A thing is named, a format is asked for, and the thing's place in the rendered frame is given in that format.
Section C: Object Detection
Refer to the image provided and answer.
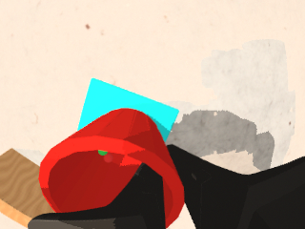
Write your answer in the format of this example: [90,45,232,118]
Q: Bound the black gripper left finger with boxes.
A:
[27,163,167,229]

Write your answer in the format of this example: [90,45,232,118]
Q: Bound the red cup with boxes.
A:
[38,108,184,229]

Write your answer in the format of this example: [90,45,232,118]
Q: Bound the orange wooden bar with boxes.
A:
[0,148,54,228]

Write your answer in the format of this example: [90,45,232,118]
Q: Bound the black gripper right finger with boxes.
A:
[167,144,305,229]

